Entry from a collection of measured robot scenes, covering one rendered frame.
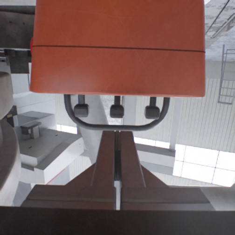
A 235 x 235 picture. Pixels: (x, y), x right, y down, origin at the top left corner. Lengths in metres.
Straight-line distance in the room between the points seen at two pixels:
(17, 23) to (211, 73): 12.94
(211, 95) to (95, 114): 13.39
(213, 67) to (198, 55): 13.40
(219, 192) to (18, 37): 1.39
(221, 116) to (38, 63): 14.06
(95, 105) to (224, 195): 0.65
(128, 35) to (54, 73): 0.08
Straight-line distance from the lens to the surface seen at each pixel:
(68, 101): 0.32
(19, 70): 1.43
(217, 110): 14.01
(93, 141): 0.48
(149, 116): 0.26
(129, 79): 0.18
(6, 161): 1.62
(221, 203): 0.86
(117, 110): 0.26
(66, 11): 0.20
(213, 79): 13.65
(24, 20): 1.34
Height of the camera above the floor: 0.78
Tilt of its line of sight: 16 degrees up
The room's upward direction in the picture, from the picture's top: 178 degrees counter-clockwise
